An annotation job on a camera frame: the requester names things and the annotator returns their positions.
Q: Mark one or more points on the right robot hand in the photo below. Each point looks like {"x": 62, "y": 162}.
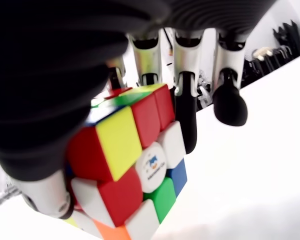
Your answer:
{"x": 52, "y": 75}

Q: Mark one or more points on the multicolour Rubik's cube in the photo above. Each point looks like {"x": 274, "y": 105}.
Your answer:
{"x": 120, "y": 140}

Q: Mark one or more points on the beige round object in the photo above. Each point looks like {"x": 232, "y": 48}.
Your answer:
{"x": 262, "y": 53}

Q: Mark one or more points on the black gear pile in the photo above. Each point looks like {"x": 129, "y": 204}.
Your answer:
{"x": 285, "y": 47}

